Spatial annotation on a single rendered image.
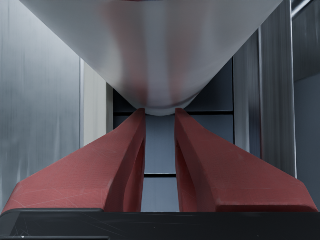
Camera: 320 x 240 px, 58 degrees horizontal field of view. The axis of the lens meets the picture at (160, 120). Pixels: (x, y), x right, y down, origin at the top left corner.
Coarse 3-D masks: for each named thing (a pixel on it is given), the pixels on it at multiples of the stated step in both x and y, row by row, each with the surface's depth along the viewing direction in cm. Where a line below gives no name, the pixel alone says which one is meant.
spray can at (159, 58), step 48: (48, 0) 3; (96, 0) 2; (144, 0) 2; (192, 0) 2; (240, 0) 3; (96, 48) 4; (144, 48) 4; (192, 48) 4; (144, 96) 9; (192, 96) 11
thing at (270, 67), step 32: (288, 0) 10; (256, 32) 10; (288, 32) 10; (256, 64) 10; (288, 64) 10; (256, 96) 10; (288, 96) 10; (256, 128) 10; (288, 128) 10; (288, 160) 10
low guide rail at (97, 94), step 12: (84, 72) 15; (96, 72) 15; (84, 84) 15; (96, 84) 14; (108, 84) 15; (84, 96) 14; (96, 96) 14; (108, 96) 15; (84, 108) 14; (96, 108) 14; (108, 108) 15; (84, 120) 14; (96, 120) 14; (108, 120) 15; (84, 132) 14; (96, 132) 14; (108, 132) 15; (84, 144) 14
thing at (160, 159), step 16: (224, 80) 18; (208, 96) 18; (224, 96) 18; (128, 112) 19; (192, 112) 18; (208, 112) 18; (160, 128) 18; (208, 128) 18; (224, 128) 18; (160, 144) 18; (160, 160) 18; (144, 176) 18; (160, 176) 18; (144, 192) 18; (160, 192) 18; (176, 192) 18; (144, 208) 18; (160, 208) 18; (176, 208) 18
